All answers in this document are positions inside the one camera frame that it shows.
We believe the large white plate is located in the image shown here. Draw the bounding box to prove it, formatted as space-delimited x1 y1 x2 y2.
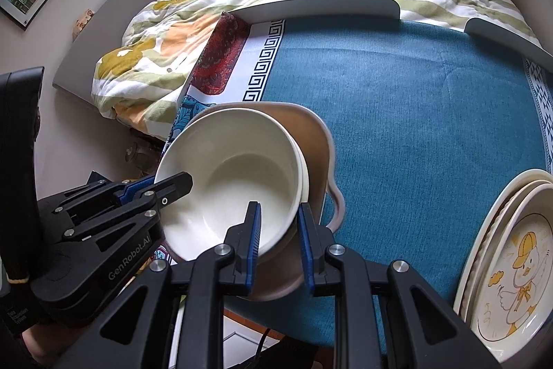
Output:
453 169 553 311

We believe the long white table rail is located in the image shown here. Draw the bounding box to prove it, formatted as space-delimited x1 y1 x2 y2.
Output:
227 0 400 24

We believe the plain white bowl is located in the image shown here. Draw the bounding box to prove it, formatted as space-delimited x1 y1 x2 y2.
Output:
154 106 303 261

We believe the blue patterned tablecloth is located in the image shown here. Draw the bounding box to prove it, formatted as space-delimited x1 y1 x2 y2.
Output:
162 18 553 348

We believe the duck print plate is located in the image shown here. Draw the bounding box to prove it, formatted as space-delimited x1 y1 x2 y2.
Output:
469 184 553 365

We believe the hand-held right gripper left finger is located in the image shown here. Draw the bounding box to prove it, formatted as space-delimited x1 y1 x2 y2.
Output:
56 201 263 369

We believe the small beige toy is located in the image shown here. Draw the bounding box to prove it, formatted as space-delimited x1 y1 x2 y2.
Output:
71 9 95 39

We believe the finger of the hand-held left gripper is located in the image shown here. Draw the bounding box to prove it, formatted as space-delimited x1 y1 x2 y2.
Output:
39 174 155 223
63 172 194 243

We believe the black cable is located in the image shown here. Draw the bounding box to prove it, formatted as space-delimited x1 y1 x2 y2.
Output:
253 326 272 369

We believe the grey padded headboard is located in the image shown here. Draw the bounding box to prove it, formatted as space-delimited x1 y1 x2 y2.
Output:
52 0 186 110

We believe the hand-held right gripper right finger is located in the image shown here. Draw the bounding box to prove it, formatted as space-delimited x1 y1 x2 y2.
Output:
298 202 502 369

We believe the cream ribbed plate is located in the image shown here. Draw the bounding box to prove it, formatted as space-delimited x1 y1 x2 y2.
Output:
462 178 553 326

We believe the pink scalloped bowl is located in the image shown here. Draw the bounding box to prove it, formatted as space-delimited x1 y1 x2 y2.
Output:
166 101 346 303

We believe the short white table rail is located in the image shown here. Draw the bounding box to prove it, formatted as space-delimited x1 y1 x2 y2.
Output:
469 18 553 63

